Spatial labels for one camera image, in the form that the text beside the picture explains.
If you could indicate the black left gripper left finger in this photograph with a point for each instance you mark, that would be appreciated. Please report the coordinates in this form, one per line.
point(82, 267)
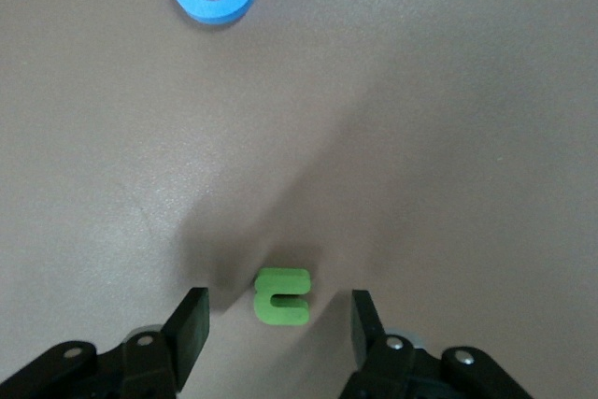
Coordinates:
point(191, 324)

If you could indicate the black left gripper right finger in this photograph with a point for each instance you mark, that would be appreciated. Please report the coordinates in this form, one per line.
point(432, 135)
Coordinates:
point(366, 324)

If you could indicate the green foam letter U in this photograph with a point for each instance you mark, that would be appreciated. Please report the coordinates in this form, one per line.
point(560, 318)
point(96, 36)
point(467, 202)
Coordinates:
point(264, 298)

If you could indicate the brown table cover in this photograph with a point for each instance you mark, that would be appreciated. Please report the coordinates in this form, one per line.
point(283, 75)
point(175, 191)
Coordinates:
point(420, 90)

